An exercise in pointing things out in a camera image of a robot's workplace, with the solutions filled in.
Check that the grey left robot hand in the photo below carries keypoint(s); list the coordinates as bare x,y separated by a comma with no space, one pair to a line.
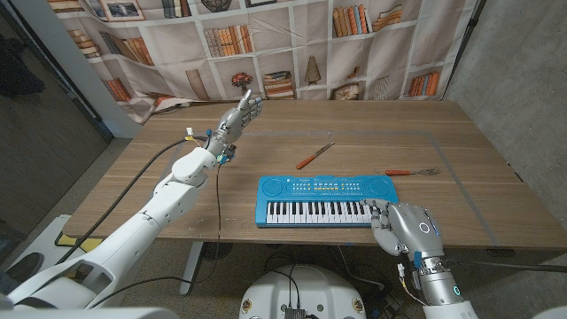
235,124

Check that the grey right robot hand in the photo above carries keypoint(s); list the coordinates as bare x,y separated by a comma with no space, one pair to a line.
412,230

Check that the blue toy piano keyboard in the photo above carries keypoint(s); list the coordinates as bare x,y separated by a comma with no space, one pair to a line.
328,190

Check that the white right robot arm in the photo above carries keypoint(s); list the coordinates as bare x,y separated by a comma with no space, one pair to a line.
440,288

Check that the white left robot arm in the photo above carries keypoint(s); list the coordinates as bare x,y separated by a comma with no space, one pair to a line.
173,199

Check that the printed bookshelf backdrop cloth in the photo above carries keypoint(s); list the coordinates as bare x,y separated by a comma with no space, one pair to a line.
274,62

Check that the floor power strip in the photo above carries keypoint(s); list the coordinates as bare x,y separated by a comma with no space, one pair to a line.
390,303

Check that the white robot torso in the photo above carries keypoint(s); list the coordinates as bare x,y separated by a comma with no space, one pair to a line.
319,288

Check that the black round floor object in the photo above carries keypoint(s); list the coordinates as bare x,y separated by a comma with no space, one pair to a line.
217,251

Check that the small grey electronics box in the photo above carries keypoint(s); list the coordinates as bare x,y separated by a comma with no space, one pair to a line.
294,313

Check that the white table leg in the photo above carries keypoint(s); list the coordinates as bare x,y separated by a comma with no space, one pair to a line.
191,266

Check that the black backdrop stand pole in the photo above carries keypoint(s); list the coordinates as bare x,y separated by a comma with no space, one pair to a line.
465,44

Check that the yellow flat pad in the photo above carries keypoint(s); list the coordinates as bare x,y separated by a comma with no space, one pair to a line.
73,241

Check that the white floor platform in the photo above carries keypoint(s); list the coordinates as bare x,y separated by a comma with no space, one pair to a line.
44,239

